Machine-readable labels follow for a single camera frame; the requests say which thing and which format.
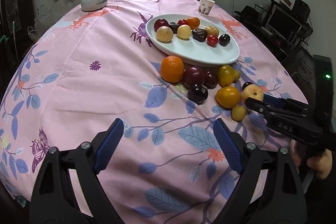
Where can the person's right hand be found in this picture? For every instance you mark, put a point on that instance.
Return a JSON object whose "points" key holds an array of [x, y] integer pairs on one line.
{"points": [[321, 164]]}

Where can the celadon lidded jar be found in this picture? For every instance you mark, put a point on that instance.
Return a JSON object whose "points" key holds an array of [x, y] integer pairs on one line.
{"points": [[93, 5]]}

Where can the tan apple-like fruit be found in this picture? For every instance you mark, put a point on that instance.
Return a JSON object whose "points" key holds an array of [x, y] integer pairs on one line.
{"points": [[212, 31]]}

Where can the dark plum behind apple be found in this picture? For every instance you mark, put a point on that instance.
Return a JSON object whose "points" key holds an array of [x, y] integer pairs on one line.
{"points": [[246, 84]]}

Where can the tan speckled round fruit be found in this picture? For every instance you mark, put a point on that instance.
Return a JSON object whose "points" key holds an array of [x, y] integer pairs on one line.
{"points": [[164, 34]]}

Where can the large dark glossy plum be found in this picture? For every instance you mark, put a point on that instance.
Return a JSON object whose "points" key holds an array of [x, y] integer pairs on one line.
{"points": [[224, 40]]}

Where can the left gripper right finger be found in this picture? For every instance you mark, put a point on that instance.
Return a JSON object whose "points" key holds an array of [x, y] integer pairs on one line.
{"points": [[230, 144]]}

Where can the dark purple plum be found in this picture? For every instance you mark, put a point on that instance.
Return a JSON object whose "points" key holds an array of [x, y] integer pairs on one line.
{"points": [[198, 94]]}

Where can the dark brown wrinkled fruit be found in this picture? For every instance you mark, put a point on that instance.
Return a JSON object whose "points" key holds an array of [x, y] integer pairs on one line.
{"points": [[199, 34]]}

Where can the pink printed tablecloth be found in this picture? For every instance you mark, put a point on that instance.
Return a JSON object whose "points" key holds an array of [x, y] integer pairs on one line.
{"points": [[90, 68]]}

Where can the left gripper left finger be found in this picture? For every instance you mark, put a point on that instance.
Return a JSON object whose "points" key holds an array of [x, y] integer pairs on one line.
{"points": [[105, 144]]}

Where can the floral paper cup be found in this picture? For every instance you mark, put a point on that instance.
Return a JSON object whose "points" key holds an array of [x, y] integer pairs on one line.
{"points": [[205, 6]]}

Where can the pale yellow round fruit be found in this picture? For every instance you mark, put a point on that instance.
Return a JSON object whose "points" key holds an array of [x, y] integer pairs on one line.
{"points": [[184, 32]]}

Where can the small red cherry tomato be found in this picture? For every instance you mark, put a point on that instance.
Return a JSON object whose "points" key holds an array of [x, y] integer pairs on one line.
{"points": [[212, 40]]}

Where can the small yellow-green fruit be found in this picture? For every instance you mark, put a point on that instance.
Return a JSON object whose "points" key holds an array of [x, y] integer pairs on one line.
{"points": [[236, 75]]}

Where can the small dark fruit on plate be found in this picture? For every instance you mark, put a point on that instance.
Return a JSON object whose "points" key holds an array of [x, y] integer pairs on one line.
{"points": [[174, 27]]}

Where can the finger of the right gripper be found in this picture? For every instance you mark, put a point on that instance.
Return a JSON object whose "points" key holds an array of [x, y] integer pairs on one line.
{"points": [[273, 101], [259, 106]]}

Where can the orange tangerine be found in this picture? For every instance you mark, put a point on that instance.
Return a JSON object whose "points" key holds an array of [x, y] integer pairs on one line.
{"points": [[172, 69], [193, 22]]}

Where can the white oval plate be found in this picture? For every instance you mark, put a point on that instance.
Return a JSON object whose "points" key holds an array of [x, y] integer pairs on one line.
{"points": [[192, 51]]}

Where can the large pale yellow apple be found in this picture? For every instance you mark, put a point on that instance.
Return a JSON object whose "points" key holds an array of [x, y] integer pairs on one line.
{"points": [[252, 91]]}

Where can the dark red plum on plate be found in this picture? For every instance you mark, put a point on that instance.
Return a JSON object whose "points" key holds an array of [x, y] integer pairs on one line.
{"points": [[160, 23]]}

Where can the small dark plum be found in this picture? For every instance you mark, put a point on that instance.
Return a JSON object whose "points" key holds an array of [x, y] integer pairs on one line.
{"points": [[211, 80]]}

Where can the yellow-green citrus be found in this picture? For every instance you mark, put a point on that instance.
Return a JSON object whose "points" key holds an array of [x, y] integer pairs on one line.
{"points": [[226, 75]]}

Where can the orange-yellow persimmon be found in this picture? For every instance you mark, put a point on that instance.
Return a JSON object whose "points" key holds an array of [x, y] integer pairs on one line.
{"points": [[228, 97]]}

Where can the computer monitor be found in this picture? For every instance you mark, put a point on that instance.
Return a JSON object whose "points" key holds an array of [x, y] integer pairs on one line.
{"points": [[279, 21]]}

